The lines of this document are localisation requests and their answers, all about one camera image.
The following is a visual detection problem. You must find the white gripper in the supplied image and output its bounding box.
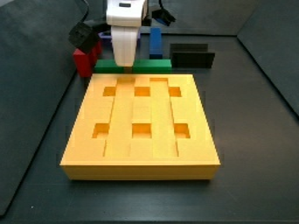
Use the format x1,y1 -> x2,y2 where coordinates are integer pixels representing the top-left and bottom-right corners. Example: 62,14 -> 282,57
107,0 -> 147,67

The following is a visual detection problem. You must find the green long block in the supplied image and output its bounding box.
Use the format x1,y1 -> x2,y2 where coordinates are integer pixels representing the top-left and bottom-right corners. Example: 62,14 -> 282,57
94,59 -> 172,74

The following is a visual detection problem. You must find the yellow slotted board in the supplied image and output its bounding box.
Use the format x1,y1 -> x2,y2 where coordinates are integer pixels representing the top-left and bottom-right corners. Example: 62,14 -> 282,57
60,74 -> 220,180

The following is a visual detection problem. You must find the purple notched block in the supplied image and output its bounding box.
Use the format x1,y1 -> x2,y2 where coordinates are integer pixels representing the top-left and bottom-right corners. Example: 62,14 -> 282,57
99,31 -> 140,46

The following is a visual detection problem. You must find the blue long block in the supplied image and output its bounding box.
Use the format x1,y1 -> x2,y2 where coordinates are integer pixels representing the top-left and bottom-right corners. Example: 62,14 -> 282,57
150,28 -> 163,60

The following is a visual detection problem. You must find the red cross-shaped block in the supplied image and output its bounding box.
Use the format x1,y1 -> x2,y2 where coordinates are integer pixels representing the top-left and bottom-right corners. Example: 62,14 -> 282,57
72,41 -> 102,77

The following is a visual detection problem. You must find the black notched block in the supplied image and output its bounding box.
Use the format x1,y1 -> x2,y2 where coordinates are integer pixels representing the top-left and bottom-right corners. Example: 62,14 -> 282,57
170,44 -> 215,68

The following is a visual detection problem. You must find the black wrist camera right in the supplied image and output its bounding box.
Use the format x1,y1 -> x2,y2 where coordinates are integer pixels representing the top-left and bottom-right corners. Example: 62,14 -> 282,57
152,9 -> 175,26

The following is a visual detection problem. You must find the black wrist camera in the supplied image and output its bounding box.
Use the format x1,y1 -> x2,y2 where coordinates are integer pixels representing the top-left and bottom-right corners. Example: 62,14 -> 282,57
68,22 -> 99,53
152,9 -> 175,26

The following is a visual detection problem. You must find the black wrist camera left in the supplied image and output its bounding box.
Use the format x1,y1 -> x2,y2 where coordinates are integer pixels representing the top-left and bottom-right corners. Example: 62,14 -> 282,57
68,22 -> 99,53

